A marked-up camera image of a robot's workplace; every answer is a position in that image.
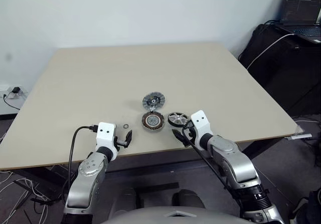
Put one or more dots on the black power adapter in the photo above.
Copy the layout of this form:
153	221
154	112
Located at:
16	90

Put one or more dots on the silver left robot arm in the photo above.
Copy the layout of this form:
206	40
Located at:
86	178

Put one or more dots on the silver robot torso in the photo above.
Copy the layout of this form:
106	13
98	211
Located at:
170	215

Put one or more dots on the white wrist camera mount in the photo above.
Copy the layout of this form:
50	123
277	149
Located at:
200	123
105	134

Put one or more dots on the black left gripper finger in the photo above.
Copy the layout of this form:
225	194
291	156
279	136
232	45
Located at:
129	138

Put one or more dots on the white power strip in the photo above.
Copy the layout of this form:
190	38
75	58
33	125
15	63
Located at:
6	88

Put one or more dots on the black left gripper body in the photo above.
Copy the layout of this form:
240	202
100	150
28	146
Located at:
118	144

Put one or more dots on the copper wound motor stator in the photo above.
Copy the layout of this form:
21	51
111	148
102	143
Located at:
153	121

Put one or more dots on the dark rounded shape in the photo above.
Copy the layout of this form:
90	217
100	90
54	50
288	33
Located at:
188	197

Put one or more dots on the large black case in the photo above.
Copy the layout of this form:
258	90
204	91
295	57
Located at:
283	70

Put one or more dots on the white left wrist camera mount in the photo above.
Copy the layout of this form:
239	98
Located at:
105	134

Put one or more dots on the silver motor rotor disc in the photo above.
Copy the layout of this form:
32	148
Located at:
154	99

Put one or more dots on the white bracket at table corner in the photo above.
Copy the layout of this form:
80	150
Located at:
301	135

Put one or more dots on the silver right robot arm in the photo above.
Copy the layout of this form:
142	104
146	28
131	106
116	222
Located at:
235	163

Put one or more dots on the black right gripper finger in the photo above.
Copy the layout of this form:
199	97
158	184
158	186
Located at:
178	134
183	143

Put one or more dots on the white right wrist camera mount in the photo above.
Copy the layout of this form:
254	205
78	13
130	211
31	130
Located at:
200	123

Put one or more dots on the black silver wheel part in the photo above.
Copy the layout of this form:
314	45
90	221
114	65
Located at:
177	119

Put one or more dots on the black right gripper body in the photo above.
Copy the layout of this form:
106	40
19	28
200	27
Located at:
189	134

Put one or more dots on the black open laptop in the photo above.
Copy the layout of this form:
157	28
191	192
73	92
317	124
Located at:
301	5

